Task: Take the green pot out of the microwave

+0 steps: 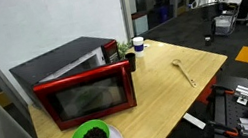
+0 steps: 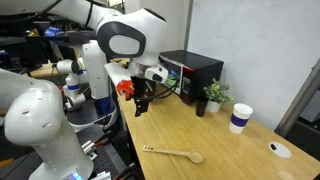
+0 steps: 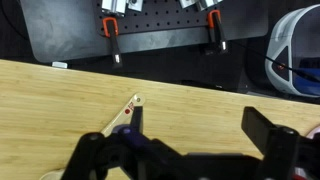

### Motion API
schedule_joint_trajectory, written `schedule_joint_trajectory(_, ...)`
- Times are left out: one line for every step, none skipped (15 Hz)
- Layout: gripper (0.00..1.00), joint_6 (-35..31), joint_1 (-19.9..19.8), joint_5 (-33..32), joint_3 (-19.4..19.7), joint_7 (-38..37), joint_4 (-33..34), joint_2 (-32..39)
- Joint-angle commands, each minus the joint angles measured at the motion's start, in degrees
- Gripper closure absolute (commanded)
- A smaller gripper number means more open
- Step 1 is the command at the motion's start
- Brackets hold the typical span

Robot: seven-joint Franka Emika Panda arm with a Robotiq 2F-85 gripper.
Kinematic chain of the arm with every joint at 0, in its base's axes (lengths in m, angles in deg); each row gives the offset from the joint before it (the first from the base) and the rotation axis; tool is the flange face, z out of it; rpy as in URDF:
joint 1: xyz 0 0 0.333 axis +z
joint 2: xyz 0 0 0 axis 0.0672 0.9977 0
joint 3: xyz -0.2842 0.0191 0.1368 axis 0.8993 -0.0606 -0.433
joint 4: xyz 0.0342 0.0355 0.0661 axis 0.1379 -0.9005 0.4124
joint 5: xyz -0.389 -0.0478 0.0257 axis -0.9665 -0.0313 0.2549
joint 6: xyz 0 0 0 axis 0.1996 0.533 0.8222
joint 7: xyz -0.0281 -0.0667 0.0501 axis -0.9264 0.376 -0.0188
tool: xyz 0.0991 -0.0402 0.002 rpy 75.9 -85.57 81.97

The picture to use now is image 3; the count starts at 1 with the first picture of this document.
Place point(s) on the small white block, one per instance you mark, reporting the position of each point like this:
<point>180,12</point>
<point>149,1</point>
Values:
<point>60,65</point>

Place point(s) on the right orange black clamp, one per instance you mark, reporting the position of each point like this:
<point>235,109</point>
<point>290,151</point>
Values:
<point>217,35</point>

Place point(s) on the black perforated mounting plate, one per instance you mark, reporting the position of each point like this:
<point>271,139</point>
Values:
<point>139,16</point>

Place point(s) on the orange black clamp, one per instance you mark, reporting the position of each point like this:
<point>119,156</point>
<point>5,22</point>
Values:
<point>217,35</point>
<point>111,32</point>

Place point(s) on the beige plastic ladle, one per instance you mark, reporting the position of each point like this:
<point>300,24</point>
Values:
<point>123,116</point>

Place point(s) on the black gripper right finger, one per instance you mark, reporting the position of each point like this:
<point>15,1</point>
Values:
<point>260,130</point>

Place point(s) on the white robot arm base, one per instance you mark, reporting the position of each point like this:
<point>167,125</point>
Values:
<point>295,45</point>

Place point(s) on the left orange black clamp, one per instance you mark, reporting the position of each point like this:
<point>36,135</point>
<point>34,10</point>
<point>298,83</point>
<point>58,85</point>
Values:
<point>111,32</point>

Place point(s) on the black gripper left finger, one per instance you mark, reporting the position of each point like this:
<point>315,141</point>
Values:
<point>136,123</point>

